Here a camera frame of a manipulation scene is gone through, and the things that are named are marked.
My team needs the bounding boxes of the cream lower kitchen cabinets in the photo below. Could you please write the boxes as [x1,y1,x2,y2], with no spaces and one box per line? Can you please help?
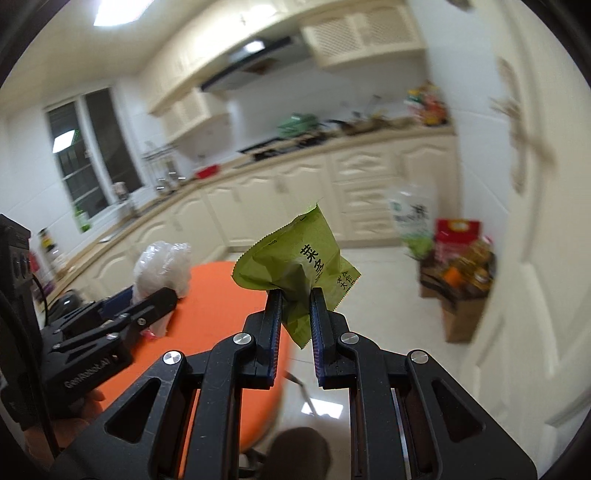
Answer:
[46,127,462,305]

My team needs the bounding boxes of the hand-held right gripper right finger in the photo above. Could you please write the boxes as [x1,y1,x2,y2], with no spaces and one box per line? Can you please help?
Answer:
[308,286,539,480]

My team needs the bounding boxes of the clear rice bag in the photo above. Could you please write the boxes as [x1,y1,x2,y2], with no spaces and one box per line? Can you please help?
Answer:
[387,185,437,259]

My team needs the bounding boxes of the large lattice wall cabinet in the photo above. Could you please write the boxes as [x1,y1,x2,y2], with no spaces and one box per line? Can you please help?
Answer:
[300,4,428,70]

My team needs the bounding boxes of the green snack packet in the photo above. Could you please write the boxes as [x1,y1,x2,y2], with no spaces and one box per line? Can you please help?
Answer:
[232,202,362,349]

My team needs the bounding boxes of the black gas stove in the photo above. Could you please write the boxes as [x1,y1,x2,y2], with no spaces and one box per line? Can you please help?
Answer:
[238,138,301,155]

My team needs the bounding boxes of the clear plastic bag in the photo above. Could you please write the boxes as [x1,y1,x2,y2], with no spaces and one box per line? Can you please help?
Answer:
[133,241,192,340]

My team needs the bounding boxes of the orange round table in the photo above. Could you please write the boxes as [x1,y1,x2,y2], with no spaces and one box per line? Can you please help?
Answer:
[99,261,319,480]

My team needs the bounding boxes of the ceiling light panel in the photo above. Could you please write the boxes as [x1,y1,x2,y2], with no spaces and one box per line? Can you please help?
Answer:
[93,0,147,26]

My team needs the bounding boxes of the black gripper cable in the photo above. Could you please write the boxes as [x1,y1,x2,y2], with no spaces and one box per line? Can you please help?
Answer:
[31,274,63,457]

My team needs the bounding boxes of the colourful packages pile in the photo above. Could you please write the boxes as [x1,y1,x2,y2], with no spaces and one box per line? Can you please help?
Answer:
[406,83,450,126]

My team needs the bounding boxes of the metal dish rack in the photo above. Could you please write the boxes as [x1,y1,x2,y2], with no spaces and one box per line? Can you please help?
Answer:
[142,143,181,195]

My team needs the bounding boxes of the cream upper cabinet row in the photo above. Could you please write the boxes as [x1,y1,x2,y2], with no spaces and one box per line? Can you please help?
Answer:
[139,0,352,114]

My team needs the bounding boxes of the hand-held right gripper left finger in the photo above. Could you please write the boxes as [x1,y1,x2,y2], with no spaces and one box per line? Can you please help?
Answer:
[51,288,283,480]

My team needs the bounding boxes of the cooking oil bottle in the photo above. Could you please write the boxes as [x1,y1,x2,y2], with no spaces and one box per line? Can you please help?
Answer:
[462,237,495,287]

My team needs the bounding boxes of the kitchen window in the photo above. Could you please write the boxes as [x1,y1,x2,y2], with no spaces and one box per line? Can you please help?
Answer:
[44,88,146,220]

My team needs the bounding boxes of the small lattice wall cabinet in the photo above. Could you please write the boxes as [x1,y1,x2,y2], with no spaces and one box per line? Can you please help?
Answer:
[159,90,232,141]

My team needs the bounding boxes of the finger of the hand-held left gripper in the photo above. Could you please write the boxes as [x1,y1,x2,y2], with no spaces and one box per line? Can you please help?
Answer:
[44,285,139,339]
[44,287,179,356]

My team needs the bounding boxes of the cardboard box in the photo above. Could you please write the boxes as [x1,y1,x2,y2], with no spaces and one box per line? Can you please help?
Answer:
[418,256,497,343]

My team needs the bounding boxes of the steel range hood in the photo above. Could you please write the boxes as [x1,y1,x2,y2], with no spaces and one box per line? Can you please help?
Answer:
[199,34,315,93]

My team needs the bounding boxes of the green kitchen appliance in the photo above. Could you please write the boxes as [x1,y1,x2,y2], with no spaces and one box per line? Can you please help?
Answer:
[276,114,319,138]

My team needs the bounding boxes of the red food bag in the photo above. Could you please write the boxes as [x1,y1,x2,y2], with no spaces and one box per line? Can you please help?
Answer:
[434,219,482,271]

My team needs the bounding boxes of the cream panelled door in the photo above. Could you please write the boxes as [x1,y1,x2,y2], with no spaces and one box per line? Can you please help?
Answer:
[455,0,591,457]

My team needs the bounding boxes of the person's left hand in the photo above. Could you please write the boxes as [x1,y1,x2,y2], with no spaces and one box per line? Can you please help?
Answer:
[25,388,109,462]

